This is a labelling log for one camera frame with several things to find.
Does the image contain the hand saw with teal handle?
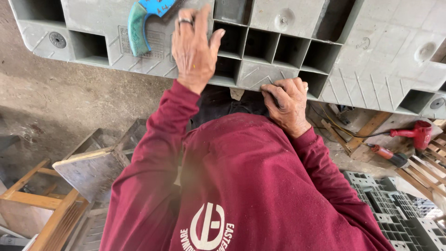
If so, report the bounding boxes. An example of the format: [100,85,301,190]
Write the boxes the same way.
[127,0,177,57]

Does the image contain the person's left hand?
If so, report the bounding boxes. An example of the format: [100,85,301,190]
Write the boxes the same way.
[171,4,226,95]

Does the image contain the grey plastic grid crates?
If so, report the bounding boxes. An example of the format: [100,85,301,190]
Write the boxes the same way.
[343,170,446,251]

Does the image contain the maroon sweatshirt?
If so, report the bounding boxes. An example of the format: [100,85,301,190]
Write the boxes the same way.
[99,79,395,251]

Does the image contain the grey plywood stool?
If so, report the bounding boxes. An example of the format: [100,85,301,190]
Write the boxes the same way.
[52,119,148,203]

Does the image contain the red heat gun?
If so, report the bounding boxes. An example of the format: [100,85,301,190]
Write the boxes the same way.
[389,120,433,151]

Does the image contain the wooden frame pieces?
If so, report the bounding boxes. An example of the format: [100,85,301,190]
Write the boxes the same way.
[321,111,393,156]

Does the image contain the person's right hand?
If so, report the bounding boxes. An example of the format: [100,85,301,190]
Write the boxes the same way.
[261,77,312,139]

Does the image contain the black trousers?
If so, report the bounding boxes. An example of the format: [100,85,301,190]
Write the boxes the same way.
[190,85,276,129]

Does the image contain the grey plastic pallet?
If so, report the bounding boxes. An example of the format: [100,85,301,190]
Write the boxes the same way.
[9,0,446,119]

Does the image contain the wooden slatted rack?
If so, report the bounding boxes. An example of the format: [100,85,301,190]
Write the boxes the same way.
[395,119,446,207]

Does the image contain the black and yellow cables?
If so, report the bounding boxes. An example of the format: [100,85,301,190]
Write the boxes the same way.
[309,102,391,139]

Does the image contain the wooden stool frame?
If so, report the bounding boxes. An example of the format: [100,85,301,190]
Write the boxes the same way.
[0,158,90,251]

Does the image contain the red and black power tool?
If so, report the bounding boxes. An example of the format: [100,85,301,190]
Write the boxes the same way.
[366,143,410,169]

